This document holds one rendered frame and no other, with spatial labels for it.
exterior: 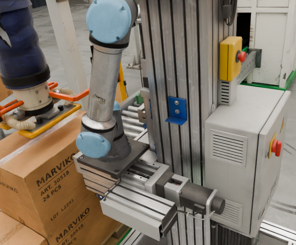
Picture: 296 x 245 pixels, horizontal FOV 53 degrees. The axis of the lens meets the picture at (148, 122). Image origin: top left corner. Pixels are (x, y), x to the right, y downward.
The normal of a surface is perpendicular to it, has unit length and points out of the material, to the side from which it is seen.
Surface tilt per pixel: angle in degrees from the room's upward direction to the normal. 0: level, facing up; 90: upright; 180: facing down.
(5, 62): 76
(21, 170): 0
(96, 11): 83
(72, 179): 90
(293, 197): 0
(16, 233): 0
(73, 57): 90
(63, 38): 89
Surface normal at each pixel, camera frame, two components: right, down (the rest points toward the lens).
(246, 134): -0.56, 0.47
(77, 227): 0.83, 0.20
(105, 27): -0.11, 0.40
